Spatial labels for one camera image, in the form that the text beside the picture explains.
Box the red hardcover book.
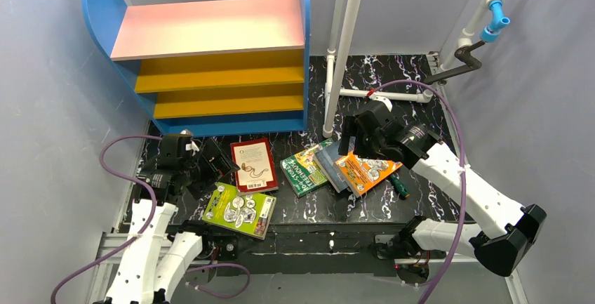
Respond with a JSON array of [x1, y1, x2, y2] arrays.
[[230, 138, 279, 195]]

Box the lime green treehouse book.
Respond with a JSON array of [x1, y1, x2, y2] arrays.
[[201, 183, 276, 240]]

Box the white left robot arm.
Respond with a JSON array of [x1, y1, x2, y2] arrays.
[[101, 131, 239, 303]]

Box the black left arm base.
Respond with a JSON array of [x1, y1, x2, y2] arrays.
[[166, 220, 239, 263]]

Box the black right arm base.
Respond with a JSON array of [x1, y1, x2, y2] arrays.
[[373, 216, 431, 285]]

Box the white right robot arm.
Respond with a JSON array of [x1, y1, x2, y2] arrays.
[[339, 100, 547, 277]]

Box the orange cartoon book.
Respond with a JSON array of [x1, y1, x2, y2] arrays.
[[335, 151, 403, 197]]

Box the grey blue book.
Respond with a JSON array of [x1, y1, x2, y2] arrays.
[[314, 138, 349, 193]]

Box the dark green storey treehouse book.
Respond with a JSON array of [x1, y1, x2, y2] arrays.
[[280, 139, 333, 198]]

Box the blue pink yellow bookshelf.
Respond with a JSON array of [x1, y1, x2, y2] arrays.
[[81, 0, 311, 137]]

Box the blue pipe fitting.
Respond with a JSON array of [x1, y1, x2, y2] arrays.
[[480, 0, 511, 43]]

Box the green handled screwdriver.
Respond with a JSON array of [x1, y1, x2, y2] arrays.
[[389, 173, 410, 199]]

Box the white pvc pipe frame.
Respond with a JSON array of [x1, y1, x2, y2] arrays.
[[321, 0, 512, 139]]

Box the black pipe handle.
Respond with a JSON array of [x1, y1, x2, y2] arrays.
[[422, 40, 487, 86]]

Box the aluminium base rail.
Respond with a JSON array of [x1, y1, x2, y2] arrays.
[[86, 230, 531, 304]]

